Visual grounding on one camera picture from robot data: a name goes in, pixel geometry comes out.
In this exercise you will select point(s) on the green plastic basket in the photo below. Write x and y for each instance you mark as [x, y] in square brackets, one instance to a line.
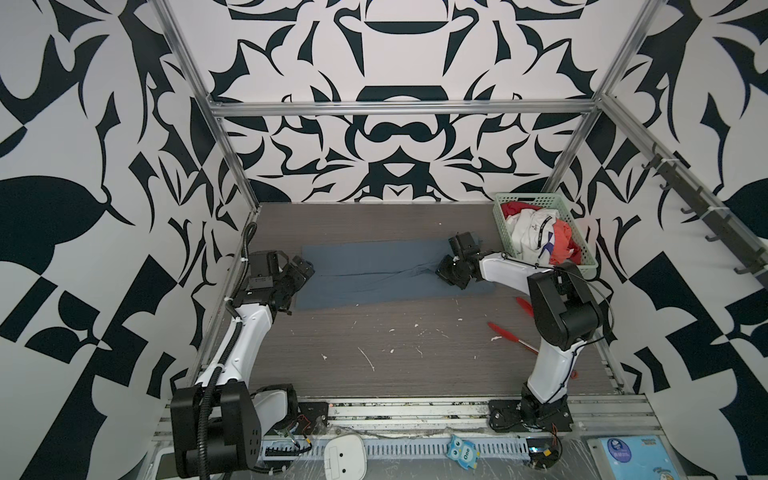
[588, 265]

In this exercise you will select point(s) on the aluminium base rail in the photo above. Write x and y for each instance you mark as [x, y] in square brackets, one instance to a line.
[390, 418]

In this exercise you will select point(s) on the horizontal aluminium frame bar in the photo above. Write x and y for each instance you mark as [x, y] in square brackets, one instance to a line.
[226, 110]

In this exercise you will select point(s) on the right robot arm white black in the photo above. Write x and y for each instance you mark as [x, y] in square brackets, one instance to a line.
[566, 315]

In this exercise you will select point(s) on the red t shirt in basket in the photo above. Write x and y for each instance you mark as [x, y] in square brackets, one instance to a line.
[566, 247]

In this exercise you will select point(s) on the blue owl toy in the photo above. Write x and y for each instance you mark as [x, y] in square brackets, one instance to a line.
[463, 452]

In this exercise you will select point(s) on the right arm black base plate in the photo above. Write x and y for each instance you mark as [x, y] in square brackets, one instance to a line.
[528, 415]

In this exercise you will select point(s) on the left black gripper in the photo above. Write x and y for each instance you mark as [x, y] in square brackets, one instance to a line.
[297, 276]

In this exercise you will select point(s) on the black wall hook rack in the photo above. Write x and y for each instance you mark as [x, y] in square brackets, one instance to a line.
[701, 204]

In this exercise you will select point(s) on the white t shirt in basket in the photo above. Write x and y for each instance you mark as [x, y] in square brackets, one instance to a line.
[532, 235]

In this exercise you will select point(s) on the grey blue t shirt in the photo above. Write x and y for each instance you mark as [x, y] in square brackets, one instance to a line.
[363, 273]

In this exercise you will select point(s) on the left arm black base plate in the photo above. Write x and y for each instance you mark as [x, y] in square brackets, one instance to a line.
[311, 419]

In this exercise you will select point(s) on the blue labelled box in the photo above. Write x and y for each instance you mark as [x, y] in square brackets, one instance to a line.
[632, 457]

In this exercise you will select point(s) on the red pen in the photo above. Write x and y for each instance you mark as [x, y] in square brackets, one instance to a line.
[503, 333]

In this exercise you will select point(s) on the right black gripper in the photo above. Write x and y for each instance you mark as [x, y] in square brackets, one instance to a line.
[441, 270]

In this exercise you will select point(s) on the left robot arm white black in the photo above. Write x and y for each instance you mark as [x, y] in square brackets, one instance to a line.
[218, 424]

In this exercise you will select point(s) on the white box device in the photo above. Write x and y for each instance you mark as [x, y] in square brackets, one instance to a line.
[345, 458]

